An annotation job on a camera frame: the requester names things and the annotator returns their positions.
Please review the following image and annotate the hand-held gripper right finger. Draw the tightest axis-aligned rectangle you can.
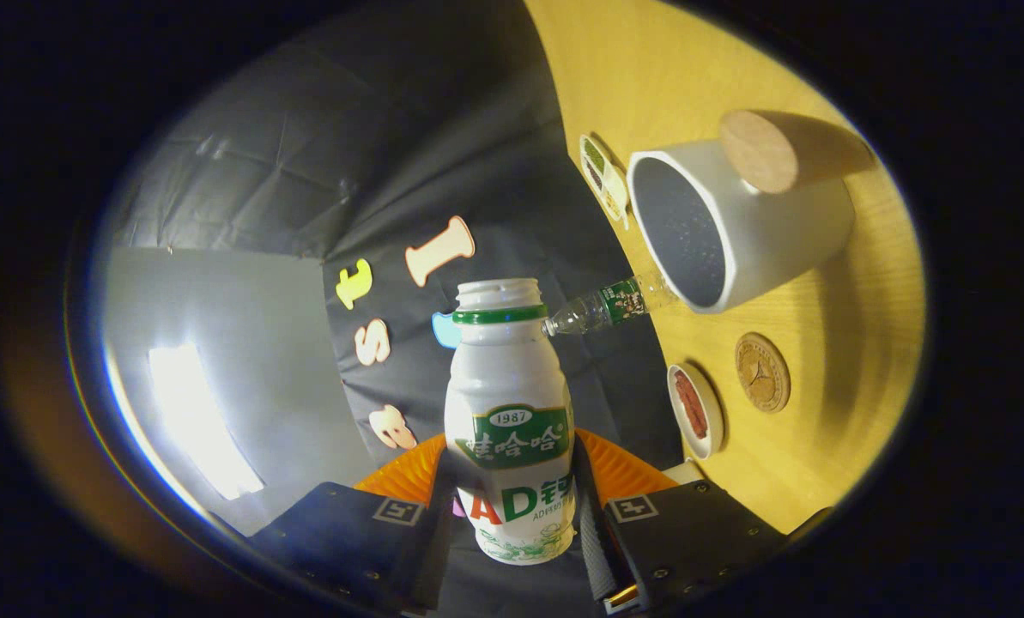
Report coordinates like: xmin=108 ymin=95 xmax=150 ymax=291
xmin=570 ymin=427 xmax=789 ymax=615

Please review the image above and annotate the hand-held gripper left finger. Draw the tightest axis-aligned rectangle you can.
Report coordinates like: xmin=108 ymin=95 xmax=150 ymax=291
xmin=245 ymin=432 xmax=459 ymax=615

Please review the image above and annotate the white juice bottle green label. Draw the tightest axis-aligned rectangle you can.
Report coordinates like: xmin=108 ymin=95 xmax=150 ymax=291
xmin=444 ymin=278 xmax=578 ymax=566

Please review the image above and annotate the round cork coaster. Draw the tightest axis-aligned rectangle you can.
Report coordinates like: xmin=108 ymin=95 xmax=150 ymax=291
xmin=734 ymin=332 xmax=792 ymax=415

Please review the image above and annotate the white cup with wooden handle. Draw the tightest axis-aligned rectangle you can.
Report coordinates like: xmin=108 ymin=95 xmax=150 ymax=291
xmin=627 ymin=109 xmax=875 ymax=314

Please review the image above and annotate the clear plastic water bottle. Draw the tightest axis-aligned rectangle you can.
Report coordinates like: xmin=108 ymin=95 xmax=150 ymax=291
xmin=542 ymin=270 xmax=677 ymax=337

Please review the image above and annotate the white round plate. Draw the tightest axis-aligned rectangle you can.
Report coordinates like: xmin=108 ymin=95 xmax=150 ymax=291
xmin=667 ymin=361 xmax=725 ymax=460

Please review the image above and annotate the ceiling light panel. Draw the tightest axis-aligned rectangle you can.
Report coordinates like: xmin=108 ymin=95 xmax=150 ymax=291
xmin=148 ymin=343 xmax=265 ymax=502

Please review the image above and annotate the wooden table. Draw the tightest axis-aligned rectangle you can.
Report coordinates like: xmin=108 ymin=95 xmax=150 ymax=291
xmin=524 ymin=0 xmax=929 ymax=535

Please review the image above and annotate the white divided dish with grains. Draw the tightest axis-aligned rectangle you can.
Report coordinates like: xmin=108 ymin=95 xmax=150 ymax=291
xmin=579 ymin=133 xmax=630 ymax=230

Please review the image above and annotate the black backdrop cloth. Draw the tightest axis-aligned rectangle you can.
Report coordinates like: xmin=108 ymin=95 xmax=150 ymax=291
xmin=108 ymin=0 xmax=688 ymax=615

